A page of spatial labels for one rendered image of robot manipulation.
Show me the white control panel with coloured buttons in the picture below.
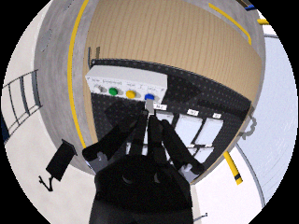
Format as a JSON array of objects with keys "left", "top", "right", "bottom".
[{"left": 85, "top": 47, "right": 167, "bottom": 105}]

